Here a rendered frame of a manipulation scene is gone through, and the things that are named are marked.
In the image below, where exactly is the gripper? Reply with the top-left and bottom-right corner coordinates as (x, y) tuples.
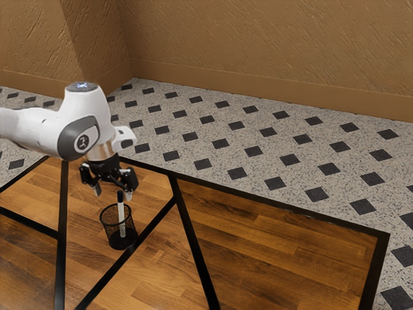
(79, 153), (140, 202)

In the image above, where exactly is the white pen with black cap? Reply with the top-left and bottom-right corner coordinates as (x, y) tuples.
(116, 190), (126, 239)

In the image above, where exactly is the black mesh pen holder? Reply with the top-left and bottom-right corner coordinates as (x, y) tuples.
(99, 203), (139, 251)

